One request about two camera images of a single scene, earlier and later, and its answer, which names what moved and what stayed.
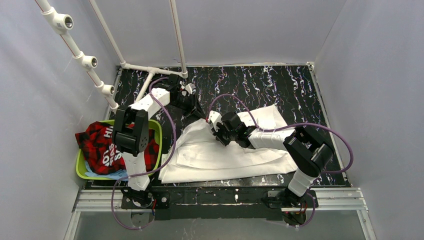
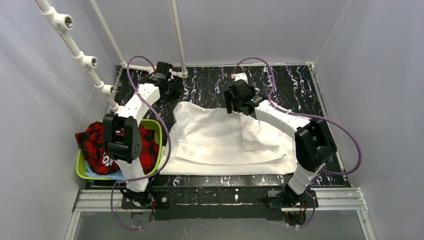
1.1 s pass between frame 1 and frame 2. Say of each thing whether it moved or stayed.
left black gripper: moved
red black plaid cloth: stayed
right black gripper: moved
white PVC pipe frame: stayed
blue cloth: stayed
